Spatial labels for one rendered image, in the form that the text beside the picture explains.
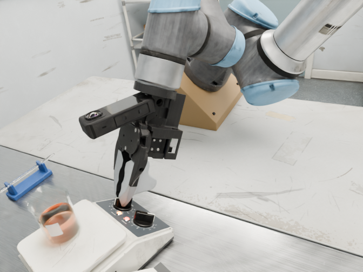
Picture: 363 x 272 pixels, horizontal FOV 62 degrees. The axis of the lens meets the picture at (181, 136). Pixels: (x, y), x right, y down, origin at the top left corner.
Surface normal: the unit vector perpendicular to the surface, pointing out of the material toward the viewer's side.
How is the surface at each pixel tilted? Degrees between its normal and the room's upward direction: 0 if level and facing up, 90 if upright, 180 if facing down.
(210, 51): 112
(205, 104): 45
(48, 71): 90
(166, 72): 76
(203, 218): 0
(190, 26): 84
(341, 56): 90
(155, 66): 64
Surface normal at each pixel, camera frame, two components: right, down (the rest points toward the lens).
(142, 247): 0.72, 0.31
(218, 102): 0.54, -0.46
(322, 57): -0.46, 0.54
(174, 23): 0.18, 0.24
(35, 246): -0.11, -0.83
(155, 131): 0.55, 0.30
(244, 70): -0.88, 0.07
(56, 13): 0.88, 0.18
